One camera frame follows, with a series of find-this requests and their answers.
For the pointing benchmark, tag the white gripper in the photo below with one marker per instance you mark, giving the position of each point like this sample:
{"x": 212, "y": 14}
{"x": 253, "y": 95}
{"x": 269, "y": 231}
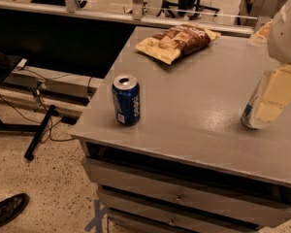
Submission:
{"x": 286, "y": 33}

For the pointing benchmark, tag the silver blue redbull can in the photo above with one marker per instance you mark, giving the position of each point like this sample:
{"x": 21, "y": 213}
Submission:
{"x": 249, "y": 116}

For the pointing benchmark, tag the brown chip bag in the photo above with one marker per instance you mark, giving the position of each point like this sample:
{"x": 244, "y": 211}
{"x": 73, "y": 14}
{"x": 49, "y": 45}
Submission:
{"x": 176, "y": 42}

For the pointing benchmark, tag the blue pepsi can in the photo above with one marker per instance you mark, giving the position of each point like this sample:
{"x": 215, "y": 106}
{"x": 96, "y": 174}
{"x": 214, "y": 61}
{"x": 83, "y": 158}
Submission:
{"x": 126, "y": 99}

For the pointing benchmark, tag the black office chair base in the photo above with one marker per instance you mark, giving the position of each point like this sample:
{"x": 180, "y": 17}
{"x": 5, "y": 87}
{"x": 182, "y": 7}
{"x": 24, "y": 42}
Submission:
{"x": 184, "y": 6}

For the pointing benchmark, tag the grey drawer cabinet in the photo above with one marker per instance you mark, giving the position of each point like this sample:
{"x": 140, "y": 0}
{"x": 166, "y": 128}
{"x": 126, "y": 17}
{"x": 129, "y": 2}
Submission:
{"x": 189, "y": 165}

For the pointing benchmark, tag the blue tape cross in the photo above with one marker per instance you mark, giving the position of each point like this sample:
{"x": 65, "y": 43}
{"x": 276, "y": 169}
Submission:
{"x": 96, "y": 222}

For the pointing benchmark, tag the black bar on floor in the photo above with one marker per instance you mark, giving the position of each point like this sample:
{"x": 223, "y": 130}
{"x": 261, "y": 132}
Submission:
{"x": 29, "y": 153}

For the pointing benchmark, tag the black leather shoe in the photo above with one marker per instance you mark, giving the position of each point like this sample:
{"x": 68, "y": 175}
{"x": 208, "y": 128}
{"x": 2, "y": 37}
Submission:
{"x": 12, "y": 207}

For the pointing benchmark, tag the metal railing frame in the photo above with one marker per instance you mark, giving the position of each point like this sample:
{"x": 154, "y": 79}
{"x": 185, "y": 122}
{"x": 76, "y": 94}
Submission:
{"x": 235, "y": 16}

